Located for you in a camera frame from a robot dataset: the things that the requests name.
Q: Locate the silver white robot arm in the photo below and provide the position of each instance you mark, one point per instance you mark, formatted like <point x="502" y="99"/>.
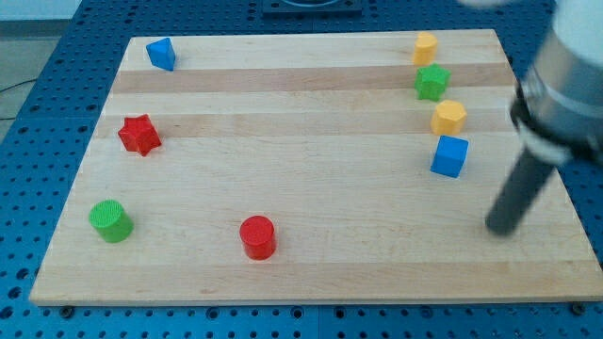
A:
<point x="563" y="87"/>

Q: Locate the blue cube block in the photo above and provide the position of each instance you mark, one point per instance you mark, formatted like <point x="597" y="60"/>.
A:
<point x="449" y="156"/>

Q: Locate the wooden board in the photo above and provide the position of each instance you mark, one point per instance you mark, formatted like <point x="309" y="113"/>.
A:
<point x="324" y="135"/>

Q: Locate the red cylinder block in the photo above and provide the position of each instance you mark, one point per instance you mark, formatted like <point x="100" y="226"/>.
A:
<point x="258" y="237"/>

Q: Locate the yellow hexagon block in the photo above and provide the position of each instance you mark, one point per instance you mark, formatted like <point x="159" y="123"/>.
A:
<point x="448" y="118"/>

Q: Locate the green star block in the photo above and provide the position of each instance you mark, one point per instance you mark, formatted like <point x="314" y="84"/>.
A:
<point x="431" y="82"/>

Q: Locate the red star block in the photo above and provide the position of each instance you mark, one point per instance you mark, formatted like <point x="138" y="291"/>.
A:
<point x="138" y="135"/>

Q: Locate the yellow half-round block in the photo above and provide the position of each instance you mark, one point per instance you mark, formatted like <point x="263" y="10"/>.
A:
<point x="425" y="49"/>

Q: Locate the blue triangular prism block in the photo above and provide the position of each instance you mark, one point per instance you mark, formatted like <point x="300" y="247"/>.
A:
<point x="161" y="54"/>

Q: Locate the green cylinder block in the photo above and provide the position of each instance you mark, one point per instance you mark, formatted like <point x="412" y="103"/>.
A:
<point x="109" y="219"/>

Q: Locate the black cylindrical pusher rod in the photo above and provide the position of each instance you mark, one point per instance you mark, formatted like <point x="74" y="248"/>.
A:
<point x="521" y="188"/>

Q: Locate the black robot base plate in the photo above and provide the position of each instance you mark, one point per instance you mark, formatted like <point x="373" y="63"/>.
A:
<point x="310" y="7"/>

